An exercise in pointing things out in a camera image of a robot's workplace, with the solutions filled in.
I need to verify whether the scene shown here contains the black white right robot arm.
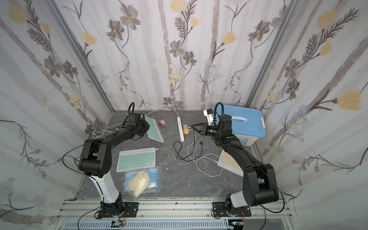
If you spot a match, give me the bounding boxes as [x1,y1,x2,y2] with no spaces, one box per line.
[192,115,279,216]

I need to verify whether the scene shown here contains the blue lid storage box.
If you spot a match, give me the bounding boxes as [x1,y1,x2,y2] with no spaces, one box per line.
[223,105,266,147]

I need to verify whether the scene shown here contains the white USB cable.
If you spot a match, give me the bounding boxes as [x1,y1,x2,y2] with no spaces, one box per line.
[155,148,199,166]

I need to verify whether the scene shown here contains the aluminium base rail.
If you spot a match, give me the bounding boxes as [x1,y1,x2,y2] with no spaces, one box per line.
[52,197,298,230]

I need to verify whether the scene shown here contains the green white keyboard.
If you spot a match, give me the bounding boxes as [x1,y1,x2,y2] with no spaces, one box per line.
[116,148,156,173]
[145,116,164,143]

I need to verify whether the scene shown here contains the bag of blue masks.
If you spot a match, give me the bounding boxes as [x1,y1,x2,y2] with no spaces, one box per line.
[122,167,162,200]

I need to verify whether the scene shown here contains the cream cloth bundle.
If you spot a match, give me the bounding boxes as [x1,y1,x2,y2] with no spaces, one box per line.
[128,170,150,197]

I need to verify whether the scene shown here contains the white power strip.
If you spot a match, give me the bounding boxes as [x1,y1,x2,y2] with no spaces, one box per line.
[177,117,185,142]

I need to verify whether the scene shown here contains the white cable yellow keyboard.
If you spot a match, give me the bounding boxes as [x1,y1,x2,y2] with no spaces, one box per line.
[185,127,224,178]

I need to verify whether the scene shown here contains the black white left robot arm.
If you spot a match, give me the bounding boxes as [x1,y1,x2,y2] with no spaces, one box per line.
[78,113,150,219]

